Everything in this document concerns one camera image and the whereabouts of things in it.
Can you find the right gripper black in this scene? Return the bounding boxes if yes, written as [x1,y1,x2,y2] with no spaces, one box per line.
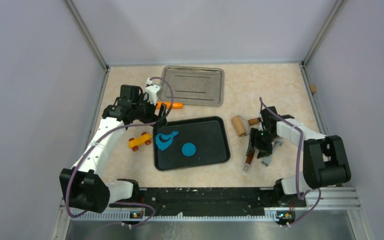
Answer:
[246,127,279,159]

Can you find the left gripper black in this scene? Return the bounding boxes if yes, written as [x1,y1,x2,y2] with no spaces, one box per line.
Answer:
[132,93,167,129]

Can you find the metal scraper wooden handle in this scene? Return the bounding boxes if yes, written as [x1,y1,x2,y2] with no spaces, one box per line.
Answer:
[243,149,255,172]

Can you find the wooden rolling pin roller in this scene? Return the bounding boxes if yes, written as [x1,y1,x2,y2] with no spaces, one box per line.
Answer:
[230,115,260,137]

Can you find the blue dough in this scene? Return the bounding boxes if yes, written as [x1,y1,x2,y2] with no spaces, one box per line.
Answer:
[154,131,179,151]

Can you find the black baking tray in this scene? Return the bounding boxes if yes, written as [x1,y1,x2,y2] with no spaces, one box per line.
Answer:
[152,116,231,171]

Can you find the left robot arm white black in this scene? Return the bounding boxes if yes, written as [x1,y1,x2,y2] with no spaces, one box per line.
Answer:
[59,80,167,213]

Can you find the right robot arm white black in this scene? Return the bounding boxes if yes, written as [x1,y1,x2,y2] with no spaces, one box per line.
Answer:
[246,106,352,206]

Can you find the round blue dough wrapper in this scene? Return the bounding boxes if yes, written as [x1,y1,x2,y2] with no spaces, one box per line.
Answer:
[181,142,197,157]

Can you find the grey dumbbell-shaped tool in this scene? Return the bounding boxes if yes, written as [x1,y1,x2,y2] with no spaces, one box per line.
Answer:
[261,139,284,167]

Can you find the yellow toy car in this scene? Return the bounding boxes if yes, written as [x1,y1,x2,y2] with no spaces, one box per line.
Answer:
[128,132,153,152]

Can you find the silver metal tray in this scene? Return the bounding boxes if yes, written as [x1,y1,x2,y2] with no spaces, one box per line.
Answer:
[161,65,225,107]

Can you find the small wooden cork piece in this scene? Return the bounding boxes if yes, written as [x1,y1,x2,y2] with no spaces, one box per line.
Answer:
[309,84,317,94]

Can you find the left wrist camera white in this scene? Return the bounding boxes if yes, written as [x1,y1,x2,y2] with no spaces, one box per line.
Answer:
[144,78,162,106]

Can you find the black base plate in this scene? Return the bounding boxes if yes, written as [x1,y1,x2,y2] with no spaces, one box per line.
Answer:
[127,187,307,217]

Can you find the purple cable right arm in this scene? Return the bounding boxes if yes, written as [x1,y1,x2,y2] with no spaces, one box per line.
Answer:
[259,96,322,228]

